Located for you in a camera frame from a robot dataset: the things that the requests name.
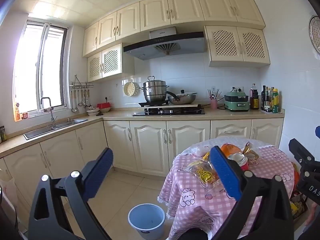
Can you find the gold foil wrapper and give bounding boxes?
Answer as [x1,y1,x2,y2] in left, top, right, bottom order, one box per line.
[242,142,259,167]

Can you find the stainless steel steamer pot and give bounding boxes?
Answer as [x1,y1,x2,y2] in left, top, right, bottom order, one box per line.
[139,76,170,103]

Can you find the person's dark clothing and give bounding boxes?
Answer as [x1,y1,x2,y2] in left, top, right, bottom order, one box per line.
[180,227,210,240]

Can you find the cream lattice door cabinet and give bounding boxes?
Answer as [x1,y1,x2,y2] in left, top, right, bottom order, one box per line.
[204,25,271,68]
[87,43,135,82]

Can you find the tall dark glass bottle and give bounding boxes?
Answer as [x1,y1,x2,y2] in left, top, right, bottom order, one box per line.
[261,85,267,111]

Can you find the cream sink base cabinet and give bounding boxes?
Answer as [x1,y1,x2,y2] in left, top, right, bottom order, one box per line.
[0,120,108,230]

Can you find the cream upper wall cabinets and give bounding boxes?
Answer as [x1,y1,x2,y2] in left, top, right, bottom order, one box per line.
[82,0,265,58]

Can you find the colourful shopping bag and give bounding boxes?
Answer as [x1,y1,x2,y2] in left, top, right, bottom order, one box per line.
[290,162,309,220]

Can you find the pink checked tablecloth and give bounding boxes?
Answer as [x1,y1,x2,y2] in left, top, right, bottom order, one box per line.
[157,142,295,240]

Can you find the person's right hand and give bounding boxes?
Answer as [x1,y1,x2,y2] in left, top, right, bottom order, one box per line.
[305,201,320,227]

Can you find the green electric cooker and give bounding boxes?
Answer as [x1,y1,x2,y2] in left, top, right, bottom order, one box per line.
[224,92,250,112]

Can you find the black glass gas stove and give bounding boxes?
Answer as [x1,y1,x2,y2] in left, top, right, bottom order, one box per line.
[132,107,205,117]

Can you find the beige kitchen countertop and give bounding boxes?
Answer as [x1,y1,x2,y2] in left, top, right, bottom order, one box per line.
[0,107,285,158]

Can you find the metal wall utensil rack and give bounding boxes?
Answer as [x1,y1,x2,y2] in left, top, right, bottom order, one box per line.
[69,74,94,89]

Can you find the cream round colander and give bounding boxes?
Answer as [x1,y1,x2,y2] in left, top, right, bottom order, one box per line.
[123,81,138,97]

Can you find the crushed orange drink can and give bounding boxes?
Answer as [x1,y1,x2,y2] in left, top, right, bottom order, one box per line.
[220,143,242,158]

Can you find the stainless steel sink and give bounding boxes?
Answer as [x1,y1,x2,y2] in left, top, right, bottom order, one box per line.
[24,119,88,140]

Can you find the sliding kitchen window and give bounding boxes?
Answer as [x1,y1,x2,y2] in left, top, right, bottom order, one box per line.
[14,20,69,122]

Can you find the blue plastic bucket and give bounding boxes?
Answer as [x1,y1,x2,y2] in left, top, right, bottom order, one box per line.
[128,203,166,233]

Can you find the clear snack packet yellow label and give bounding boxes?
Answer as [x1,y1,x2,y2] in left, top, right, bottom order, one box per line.
[187,160,223,193]

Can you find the round metal steamer plate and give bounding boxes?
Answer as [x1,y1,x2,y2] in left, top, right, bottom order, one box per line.
[308,15,320,55]

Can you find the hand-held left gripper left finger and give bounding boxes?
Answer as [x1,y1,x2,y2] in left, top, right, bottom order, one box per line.
[28,147,114,240]

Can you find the metal sink faucet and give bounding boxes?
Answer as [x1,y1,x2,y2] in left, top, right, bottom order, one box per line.
[40,97,57,128]

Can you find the row of hanging utensils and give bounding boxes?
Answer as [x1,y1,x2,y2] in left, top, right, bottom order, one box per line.
[70,89,92,113]

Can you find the cream stove base cabinet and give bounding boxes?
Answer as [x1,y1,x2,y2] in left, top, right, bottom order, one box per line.
[103,117,284,178]

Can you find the red drink can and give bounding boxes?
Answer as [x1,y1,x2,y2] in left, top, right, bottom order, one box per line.
[227,152,249,172]

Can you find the steel wok with lid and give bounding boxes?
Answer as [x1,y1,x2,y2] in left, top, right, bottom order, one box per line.
[166,89,198,105]

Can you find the grey range hood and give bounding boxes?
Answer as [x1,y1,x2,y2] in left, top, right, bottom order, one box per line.
[122,27,208,61]

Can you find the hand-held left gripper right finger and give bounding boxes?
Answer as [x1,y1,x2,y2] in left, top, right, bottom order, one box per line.
[207,145,294,240]

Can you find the green bottle yellow cap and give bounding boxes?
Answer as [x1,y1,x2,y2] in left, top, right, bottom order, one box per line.
[272,88,280,114]

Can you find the large soy sauce bottle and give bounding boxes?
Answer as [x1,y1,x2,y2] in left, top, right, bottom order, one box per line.
[249,83,260,110]

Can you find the bunch of chopsticks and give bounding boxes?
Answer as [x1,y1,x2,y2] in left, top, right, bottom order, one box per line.
[207,88,222,100]

